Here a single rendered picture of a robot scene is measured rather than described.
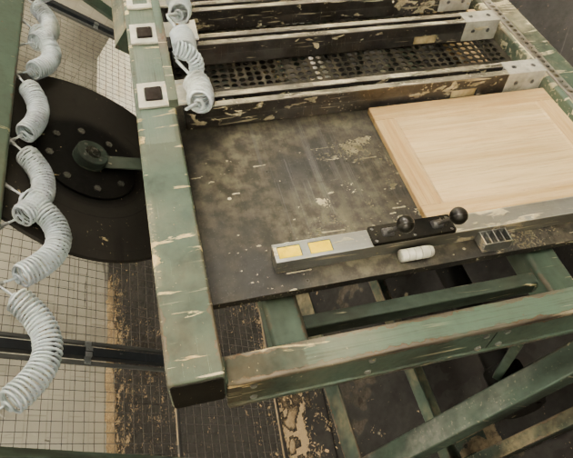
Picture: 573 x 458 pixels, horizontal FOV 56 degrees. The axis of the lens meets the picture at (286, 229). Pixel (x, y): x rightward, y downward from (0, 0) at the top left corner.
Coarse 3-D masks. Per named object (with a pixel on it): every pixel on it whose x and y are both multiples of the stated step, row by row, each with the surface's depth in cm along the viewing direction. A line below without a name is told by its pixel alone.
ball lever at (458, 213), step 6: (456, 210) 111; (462, 210) 110; (450, 216) 111; (456, 216) 110; (462, 216) 110; (432, 222) 121; (438, 222) 120; (444, 222) 117; (456, 222) 111; (462, 222) 111
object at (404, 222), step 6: (402, 216) 109; (408, 216) 108; (402, 222) 108; (408, 222) 108; (414, 222) 109; (384, 228) 119; (390, 228) 119; (396, 228) 113; (402, 228) 108; (408, 228) 108; (384, 234) 119; (390, 234) 119
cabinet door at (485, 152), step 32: (480, 96) 158; (512, 96) 159; (544, 96) 160; (384, 128) 147; (416, 128) 148; (448, 128) 149; (480, 128) 150; (512, 128) 150; (544, 128) 151; (416, 160) 140; (448, 160) 141; (480, 160) 141; (512, 160) 142; (544, 160) 143; (416, 192) 132; (448, 192) 133; (480, 192) 134; (512, 192) 134; (544, 192) 135
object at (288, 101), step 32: (192, 64) 131; (512, 64) 161; (224, 96) 144; (256, 96) 144; (288, 96) 145; (320, 96) 147; (352, 96) 149; (384, 96) 152; (416, 96) 155; (448, 96) 158; (192, 128) 144
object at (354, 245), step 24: (480, 216) 126; (504, 216) 126; (528, 216) 126; (552, 216) 127; (312, 240) 118; (336, 240) 119; (360, 240) 119; (432, 240) 122; (456, 240) 125; (288, 264) 115; (312, 264) 118
